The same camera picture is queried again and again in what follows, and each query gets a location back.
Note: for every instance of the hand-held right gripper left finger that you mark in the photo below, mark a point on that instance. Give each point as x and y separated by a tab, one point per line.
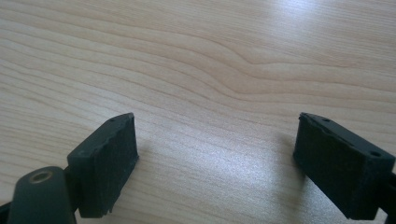
102	165

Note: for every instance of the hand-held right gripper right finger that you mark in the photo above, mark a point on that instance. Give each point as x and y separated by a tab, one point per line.
339	168

